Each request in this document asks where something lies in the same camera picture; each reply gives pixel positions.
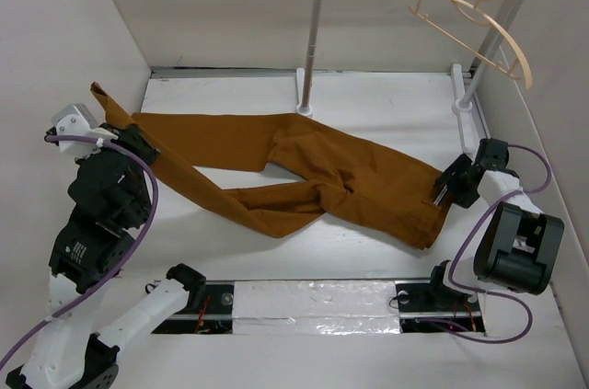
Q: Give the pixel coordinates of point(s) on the white metal clothes rack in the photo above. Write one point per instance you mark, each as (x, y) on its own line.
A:
(317, 39)

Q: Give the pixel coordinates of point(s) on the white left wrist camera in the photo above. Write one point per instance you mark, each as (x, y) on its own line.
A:
(77, 120)

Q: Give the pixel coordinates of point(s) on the silver foil tape strip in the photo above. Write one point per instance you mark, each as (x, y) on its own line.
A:
(314, 308)

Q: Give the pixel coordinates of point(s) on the brown trousers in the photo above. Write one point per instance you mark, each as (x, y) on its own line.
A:
(353, 179)

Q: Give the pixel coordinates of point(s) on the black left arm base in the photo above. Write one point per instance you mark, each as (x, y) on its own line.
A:
(214, 315)

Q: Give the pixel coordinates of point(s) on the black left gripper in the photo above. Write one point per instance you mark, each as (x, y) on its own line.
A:
(127, 133)

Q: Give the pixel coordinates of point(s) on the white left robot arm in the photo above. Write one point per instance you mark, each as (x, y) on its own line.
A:
(69, 351)

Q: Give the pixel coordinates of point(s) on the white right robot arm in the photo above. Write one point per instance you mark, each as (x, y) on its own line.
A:
(520, 244)

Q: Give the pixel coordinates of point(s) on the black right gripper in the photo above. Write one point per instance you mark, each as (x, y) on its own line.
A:
(450, 177)

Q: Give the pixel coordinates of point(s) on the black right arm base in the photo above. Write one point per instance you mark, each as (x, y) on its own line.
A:
(422, 309)

